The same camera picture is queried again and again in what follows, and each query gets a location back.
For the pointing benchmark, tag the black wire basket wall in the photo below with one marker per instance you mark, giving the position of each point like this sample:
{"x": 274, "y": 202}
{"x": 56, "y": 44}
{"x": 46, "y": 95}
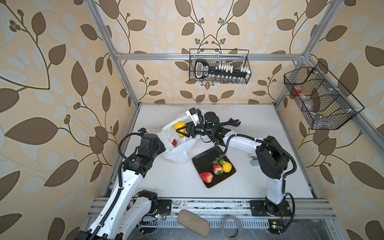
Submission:
{"x": 335, "y": 104}
{"x": 235, "y": 57}

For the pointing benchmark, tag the black adjustable wrench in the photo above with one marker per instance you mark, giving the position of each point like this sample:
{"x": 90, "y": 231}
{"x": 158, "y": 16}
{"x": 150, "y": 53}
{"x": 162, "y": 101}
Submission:
{"x": 231, "y": 122}

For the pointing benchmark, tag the black wire basket right wall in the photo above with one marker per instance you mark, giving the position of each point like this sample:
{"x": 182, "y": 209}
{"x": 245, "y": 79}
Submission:
{"x": 335, "y": 104}

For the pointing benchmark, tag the grey tape roll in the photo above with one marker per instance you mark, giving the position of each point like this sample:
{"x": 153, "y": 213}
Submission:
{"x": 233, "y": 223}

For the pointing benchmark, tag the black wire basket back wall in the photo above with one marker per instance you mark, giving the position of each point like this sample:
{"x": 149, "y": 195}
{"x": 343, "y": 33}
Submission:
{"x": 235, "y": 57}

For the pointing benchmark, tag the small yellow fake lemon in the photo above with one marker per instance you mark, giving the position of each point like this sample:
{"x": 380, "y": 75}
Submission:
{"x": 227, "y": 167}

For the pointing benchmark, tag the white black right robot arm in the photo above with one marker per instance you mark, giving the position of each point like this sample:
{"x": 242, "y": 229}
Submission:
{"x": 275, "y": 162}

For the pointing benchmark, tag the green leafy sprig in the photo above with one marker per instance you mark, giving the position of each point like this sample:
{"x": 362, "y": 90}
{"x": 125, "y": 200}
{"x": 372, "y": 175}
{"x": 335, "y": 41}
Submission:
{"x": 219, "y": 160}

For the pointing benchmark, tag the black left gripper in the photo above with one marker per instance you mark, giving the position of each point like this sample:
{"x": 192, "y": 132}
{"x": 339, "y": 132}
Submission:
{"x": 162, "y": 148}

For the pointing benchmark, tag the black square plate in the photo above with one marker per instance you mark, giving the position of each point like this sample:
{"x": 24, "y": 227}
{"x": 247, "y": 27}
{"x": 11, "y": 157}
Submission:
{"x": 204, "y": 163}

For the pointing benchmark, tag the white plastic bag lemon print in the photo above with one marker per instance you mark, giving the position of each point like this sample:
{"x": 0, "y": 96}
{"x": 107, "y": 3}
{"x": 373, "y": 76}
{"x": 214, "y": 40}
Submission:
{"x": 167, "y": 134}

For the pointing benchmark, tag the black socket set holder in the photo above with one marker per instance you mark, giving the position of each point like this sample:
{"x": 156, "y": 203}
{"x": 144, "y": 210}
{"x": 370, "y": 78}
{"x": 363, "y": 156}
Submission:
{"x": 203, "y": 70}

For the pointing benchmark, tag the yellow fake pear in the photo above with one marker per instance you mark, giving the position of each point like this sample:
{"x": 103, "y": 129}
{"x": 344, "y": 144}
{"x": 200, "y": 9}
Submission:
{"x": 176, "y": 127}

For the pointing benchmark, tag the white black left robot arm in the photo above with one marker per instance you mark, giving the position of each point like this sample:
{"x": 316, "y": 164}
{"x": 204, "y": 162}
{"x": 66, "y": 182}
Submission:
{"x": 126, "y": 207}

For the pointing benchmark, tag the clear bottle red cap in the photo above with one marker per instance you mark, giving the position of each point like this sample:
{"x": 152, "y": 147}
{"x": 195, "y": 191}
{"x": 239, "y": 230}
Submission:
{"x": 304, "y": 103}

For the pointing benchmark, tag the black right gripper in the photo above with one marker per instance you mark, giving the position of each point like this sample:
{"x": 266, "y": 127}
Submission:
{"x": 190, "y": 129}

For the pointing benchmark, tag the beige sponge block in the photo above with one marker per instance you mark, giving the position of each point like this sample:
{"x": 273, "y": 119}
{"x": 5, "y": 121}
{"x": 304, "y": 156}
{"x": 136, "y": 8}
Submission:
{"x": 194, "y": 223}

